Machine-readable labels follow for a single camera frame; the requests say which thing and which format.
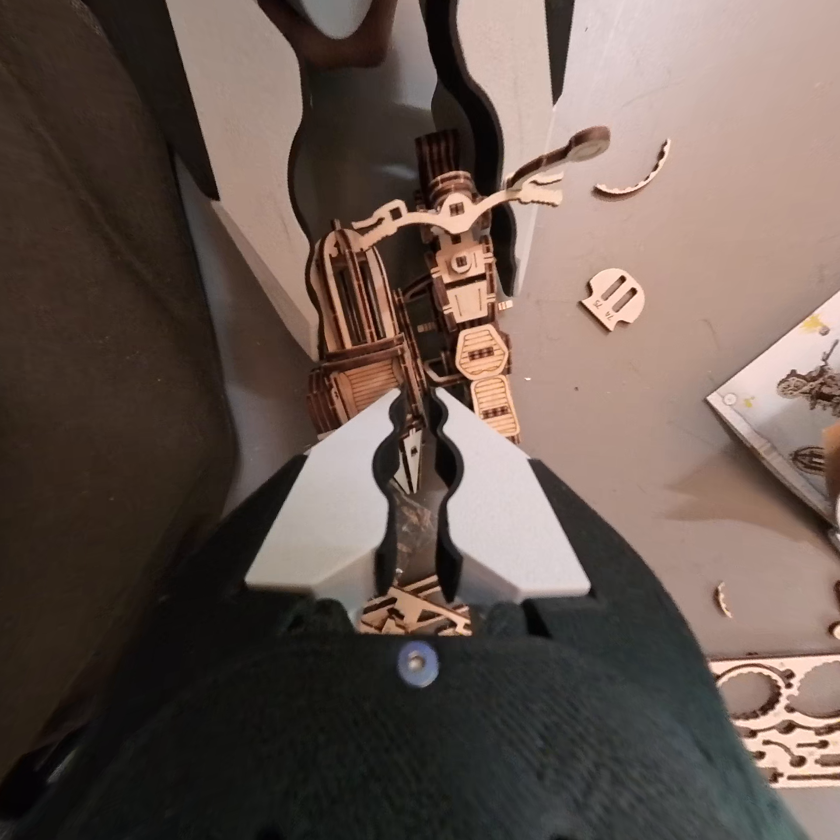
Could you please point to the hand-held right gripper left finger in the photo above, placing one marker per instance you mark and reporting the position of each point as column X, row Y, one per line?
column 315, row 525

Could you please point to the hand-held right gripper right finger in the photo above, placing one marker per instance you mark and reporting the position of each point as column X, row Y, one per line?
column 518, row 525

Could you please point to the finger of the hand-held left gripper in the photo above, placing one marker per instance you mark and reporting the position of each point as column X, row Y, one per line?
column 249, row 131
column 518, row 65

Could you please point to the wooden motorcycle sidecar model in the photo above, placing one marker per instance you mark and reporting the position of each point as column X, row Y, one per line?
column 482, row 354

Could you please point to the grey desk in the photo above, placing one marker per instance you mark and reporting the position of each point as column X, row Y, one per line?
column 689, row 98

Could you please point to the person's left hand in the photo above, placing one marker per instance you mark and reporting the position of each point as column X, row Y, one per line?
column 348, row 46

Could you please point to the crumpled clear plastic bag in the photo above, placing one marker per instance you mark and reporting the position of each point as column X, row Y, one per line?
column 410, row 544

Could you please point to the wooden parts sheet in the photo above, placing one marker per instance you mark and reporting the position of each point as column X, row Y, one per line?
column 407, row 607

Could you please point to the curved toothed wooden piece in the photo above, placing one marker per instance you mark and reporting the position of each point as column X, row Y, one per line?
column 633, row 190

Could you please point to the person's dark brown clothing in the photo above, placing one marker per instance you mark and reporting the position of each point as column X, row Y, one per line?
column 98, row 328

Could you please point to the small wooden scrap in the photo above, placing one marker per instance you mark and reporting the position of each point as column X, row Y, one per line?
column 722, row 600

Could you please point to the round slotted wooden piece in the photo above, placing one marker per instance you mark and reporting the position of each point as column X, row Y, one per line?
column 590, row 303

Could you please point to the illustrated instruction sheet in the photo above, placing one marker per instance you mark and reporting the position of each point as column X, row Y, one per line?
column 787, row 407

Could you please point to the wooden sheet with round holes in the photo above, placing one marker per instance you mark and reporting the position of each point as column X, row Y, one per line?
column 789, row 686

